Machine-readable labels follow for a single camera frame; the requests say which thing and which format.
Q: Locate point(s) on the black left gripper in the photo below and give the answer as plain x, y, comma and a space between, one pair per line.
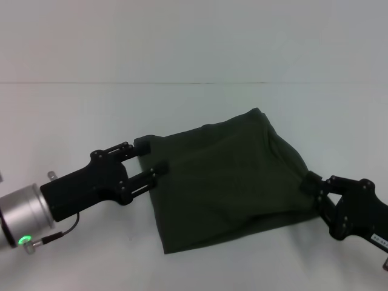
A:
88, 188

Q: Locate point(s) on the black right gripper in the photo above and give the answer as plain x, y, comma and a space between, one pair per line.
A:
363, 212

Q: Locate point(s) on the dark green t-shirt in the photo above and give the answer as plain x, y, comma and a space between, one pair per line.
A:
227, 182

